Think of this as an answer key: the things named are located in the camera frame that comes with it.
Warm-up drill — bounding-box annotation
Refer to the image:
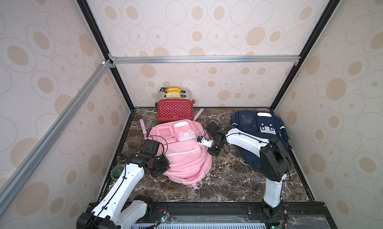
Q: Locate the black right corner post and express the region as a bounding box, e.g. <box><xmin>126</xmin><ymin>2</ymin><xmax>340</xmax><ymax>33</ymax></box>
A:
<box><xmin>270</xmin><ymin>0</ymin><xmax>341</xmax><ymax>112</ymax></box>

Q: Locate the green ceramic mug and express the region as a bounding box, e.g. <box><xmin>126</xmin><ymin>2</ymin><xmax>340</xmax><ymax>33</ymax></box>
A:
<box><xmin>110</xmin><ymin>165</ymin><xmax>125</xmax><ymax>180</ymax></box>

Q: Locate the yellow toast slice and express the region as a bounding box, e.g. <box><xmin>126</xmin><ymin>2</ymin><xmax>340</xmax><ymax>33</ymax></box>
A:
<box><xmin>166</xmin><ymin>91</ymin><xmax>181</xmax><ymax>98</ymax></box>
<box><xmin>167</xmin><ymin>87</ymin><xmax>182</xmax><ymax>93</ymax></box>

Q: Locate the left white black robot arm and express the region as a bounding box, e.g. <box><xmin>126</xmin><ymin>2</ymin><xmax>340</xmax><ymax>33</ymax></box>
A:
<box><xmin>76</xmin><ymin>139</ymin><xmax>170</xmax><ymax>229</ymax></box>

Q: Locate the horizontal aluminium frame bar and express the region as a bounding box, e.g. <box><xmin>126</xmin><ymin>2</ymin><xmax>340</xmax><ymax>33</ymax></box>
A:
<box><xmin>111</xmin><ymin>55</ymin><xmax>301</xmax><ymax>64</ymax></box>

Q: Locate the left yellow toast slice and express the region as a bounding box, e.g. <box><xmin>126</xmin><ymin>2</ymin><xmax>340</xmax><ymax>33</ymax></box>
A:
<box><xmin>167</xmin><ymin>87</ymin><xmax>182</xmax><ymax>93</ymax></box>

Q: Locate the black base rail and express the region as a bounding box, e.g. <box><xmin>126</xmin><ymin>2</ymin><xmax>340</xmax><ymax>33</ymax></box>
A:
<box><xmin>79</xmin><ymin>200</ymin><xmax>338</xmax><ymax>229</ymax></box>

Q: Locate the small glass jar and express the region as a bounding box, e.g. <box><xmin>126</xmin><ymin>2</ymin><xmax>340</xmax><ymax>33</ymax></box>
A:
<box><xmin>116</xmin><ymin>153</ymin><xmax>129</xmax><ymax>165</ymax></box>

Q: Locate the navy blue backpack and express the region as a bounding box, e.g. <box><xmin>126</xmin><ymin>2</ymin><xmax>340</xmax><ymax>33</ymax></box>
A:
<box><xmin>231</xmin><ymin>110</ymin><xmax>292</xmax><ymax>170</ymax></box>

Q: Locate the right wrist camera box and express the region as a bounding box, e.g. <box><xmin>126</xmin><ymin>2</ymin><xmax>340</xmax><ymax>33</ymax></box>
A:
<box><xmin>197</xmin><ymin>136</ymin><xmax>214</xmax><ymax>148</ymax></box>

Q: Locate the red polka dot toaster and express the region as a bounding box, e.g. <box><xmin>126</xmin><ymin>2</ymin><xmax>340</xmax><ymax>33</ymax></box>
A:
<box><xmin>155</xmin><ymin>87</ymin><xmax>195</xmax><ymax>122</ymax></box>

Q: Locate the diagonal aluminium frame bar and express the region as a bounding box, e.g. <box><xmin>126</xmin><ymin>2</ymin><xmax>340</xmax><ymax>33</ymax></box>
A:
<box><xmin>1</xmin><ymin>59</ymin><xmax>112</xmax><ymax>217</ymax></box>

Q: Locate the black corner post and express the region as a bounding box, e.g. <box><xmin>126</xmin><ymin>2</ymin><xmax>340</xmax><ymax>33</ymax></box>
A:
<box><xmin>76</xmin><ymin>0</ymin><xmax>135</xmax><ymax>111</ymax></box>
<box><xmin>270</xmin><ymin>0</ymin><xmax>341</xmax><ymax>112</ymax></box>

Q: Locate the black left corner post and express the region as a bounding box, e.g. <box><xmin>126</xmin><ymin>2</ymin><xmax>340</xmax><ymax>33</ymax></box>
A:
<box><xmin>76</xmin><ymin>0</ymin><xmax>135</xmax><ymax>111</ymax></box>

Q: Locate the right yellow toast slice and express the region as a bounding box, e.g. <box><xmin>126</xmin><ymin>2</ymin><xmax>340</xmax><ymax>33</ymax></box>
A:
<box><xmin>166</xmin><ymin>91</ymin><xmax>181</xmax><ymax>98</ymax></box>

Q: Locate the pink backpack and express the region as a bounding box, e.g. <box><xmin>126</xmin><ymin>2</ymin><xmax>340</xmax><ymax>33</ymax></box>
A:
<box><xmin>140</xmin><ymin>119</ymin><xmax>212</xmax><ymax>189</ymax></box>

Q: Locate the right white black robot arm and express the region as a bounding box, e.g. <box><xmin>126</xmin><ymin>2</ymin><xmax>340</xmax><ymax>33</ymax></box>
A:
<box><xmin>198</xmin><ymin>122</ymin><xmax>291</xmax><ymax>219</ymax></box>

